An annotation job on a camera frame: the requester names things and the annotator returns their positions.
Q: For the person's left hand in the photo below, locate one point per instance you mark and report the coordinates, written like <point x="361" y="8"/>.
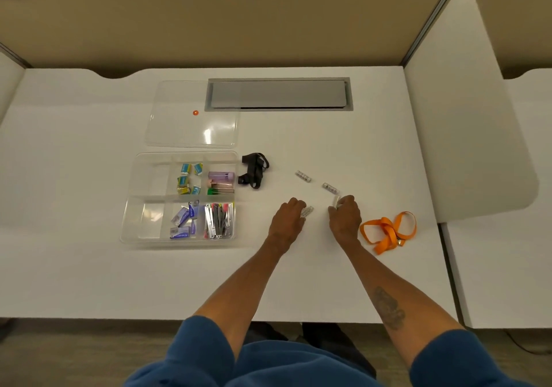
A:
<point x="285" y="225"/>

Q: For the person's right hand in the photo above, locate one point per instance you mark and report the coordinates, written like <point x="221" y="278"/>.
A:
<point x="346" y="222"/>

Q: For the person's left fingers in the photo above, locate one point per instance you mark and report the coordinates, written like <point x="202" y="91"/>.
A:
<point x="296" y="205"/>

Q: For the person's right thumb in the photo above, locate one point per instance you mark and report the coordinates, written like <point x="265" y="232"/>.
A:
<point x="332" y="215"/>

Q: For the small white printed tube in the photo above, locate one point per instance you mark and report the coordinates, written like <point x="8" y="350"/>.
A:
<point x="307" y="211"/>
<point x="330" y="188"/>
<point x="335" y="201"/>
<point x="303" y="176"/>

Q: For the person's right forearm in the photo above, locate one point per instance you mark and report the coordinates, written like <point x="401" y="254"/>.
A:
<point x="390" y="298"/>

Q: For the person's left forearm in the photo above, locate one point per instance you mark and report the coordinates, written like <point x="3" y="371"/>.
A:
<point x="241" y="289"/>

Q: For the green capped plastic tube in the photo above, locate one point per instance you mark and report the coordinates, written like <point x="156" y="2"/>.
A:
<point x="221" y="191"/>

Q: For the pink plastic tube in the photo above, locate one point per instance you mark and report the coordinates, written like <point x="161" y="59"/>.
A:
<point x="221" y="184"/>

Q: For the row of silver nail clippers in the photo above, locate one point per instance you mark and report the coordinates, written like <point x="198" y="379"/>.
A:
<point x="219" y="222"/>

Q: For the clear lid with orange dot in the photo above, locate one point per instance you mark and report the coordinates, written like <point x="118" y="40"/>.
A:
<point x="194" y="127"/>

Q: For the clear plastic organizer box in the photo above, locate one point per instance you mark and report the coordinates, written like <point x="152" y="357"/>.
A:
<point x="146" y="214"/>

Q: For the blue sweater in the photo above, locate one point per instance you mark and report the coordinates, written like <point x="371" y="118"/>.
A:
<point x="280" y="365"/>

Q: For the white desk divider panel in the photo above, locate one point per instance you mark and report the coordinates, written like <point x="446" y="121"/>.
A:
<point x="465" y="119"/>

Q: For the grey partition frame post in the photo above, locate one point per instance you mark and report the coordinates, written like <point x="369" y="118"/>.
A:
<point x="433" y="16"/>

